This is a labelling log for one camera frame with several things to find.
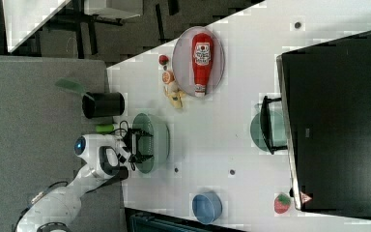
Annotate red plush ketchup bottle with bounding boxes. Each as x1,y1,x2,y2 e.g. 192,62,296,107
191,33,214,97

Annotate grey round plate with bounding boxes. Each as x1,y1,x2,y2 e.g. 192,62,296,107
172,26,225,97

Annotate black cylindrical cup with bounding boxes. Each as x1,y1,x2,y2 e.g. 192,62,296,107
82,92,125,119

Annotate toy orange slice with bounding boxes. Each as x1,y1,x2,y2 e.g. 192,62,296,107
162,71,175,84

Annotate black toaster oven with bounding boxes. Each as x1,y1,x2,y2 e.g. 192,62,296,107
260,30,371,219

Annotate green mug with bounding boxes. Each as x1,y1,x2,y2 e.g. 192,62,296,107
250,103,287,152

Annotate toy peeled banana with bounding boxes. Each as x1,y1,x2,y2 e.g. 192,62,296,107
164,82,186,109

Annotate blue bowl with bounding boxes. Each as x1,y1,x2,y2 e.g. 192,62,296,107
192,191,222,224

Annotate green cylinder object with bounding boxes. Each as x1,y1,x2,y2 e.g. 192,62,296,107
96,124,118,133

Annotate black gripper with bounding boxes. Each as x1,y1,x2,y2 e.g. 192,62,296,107
123,129,154,162

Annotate large plush strawberry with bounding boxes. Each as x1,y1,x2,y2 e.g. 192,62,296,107
273,193,291,214

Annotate green plastic strainer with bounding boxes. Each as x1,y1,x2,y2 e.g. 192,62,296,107
132,113,170,174

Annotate small red toy strawberry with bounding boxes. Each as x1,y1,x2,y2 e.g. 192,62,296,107
158,55,169,66

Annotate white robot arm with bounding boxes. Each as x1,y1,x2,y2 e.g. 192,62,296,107
14,129,153,232

